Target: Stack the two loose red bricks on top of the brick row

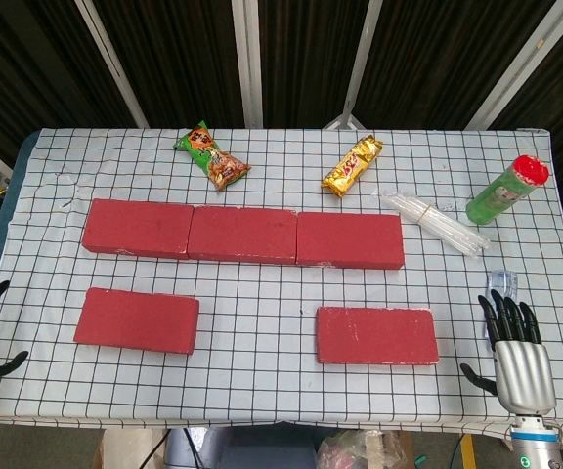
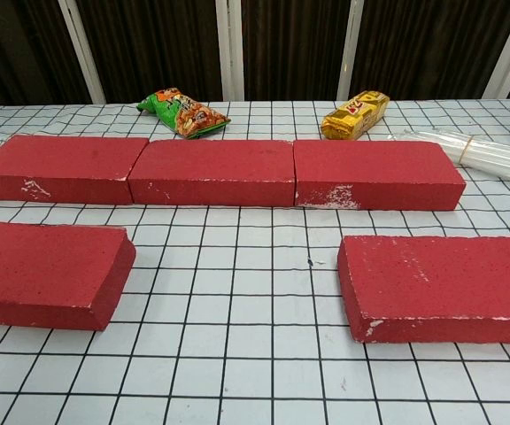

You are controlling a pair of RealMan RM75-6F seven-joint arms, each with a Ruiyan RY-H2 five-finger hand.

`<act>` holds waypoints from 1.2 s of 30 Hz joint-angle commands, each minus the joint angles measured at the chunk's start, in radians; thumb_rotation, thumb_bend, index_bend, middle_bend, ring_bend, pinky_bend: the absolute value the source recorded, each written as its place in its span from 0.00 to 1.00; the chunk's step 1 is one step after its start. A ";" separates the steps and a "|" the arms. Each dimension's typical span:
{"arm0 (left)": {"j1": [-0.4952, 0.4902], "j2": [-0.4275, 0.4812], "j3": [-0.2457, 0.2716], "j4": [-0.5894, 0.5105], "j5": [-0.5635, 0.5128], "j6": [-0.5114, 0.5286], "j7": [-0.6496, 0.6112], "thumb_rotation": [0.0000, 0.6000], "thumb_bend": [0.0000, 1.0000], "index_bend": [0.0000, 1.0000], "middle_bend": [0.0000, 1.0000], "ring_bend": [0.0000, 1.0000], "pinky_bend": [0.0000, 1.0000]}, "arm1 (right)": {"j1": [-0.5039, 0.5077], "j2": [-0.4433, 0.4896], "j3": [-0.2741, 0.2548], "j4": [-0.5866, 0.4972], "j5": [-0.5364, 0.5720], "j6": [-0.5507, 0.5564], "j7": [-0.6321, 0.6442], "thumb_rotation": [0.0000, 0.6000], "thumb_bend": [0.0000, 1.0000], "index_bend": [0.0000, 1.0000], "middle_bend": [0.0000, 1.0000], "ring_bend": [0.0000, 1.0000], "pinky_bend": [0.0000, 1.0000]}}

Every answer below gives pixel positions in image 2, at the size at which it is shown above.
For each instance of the green snack bag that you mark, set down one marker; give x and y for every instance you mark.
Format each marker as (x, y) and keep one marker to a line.
(182, 113)

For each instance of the white black-grid tablecloth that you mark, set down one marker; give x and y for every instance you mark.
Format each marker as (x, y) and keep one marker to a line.
(246, 336)

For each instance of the gold biscuit pack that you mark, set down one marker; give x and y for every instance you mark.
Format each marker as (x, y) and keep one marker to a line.
(354, 117)

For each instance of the clear plastic straw bundle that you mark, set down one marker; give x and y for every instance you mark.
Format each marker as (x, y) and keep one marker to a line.
(494, 157)

